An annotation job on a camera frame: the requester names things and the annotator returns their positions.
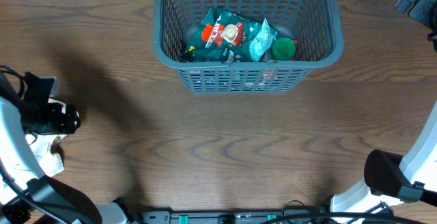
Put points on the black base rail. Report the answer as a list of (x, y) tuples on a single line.
[(288, 215)]

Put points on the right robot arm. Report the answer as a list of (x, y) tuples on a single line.
[(392, 179)]

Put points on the spaghetti pack with orange ends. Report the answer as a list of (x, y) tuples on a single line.
[(293, 50)]

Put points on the green lid jar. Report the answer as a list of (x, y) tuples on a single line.
[(281, 49)]

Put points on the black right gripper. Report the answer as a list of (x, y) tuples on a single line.
[(420, 1)]

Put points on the grey plastic basket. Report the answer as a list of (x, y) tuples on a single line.
[(313, 24)]

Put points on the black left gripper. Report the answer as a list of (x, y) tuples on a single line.
[(56, 121)]

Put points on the cream paper pouch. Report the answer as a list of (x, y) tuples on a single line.
[(44, 147)]

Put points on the green Nescafe coffee bag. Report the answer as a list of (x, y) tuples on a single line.
[(222, 36)]

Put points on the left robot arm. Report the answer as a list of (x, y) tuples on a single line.
[(21, 172)]

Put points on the light teal snack packet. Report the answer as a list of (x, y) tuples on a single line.
[(264, 39)]

